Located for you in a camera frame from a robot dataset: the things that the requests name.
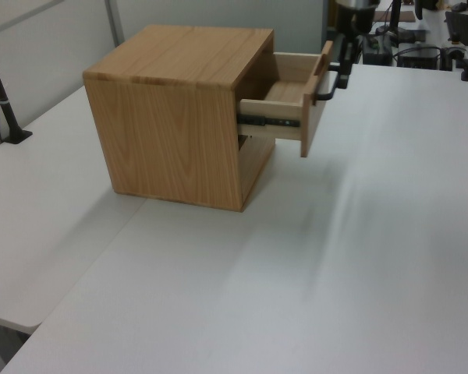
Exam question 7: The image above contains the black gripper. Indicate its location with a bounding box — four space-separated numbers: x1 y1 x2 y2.
335 0 380 90

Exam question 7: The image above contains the black metal drawer handle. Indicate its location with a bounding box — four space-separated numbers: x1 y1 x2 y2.
314 64 342 106

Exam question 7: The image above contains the light wooden drawer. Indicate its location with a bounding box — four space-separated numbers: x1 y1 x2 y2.
239 40 335 158

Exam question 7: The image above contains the black metal drawer slide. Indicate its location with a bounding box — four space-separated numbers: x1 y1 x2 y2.
237 112 302 129

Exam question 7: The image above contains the black background pole stand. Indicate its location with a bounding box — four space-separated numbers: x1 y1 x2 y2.
374 0 409 37

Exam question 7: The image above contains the black electronics box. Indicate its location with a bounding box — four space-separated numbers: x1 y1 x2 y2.
396 46 442 70

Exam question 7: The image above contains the black keyboard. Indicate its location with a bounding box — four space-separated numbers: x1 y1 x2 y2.
445 10 468 45

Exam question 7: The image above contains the light wooden cabinet box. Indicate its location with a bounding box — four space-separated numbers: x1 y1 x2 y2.
83 24 276 213

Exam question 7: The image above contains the black camera stand with cable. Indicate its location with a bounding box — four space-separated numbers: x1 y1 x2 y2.
0 33 34 146

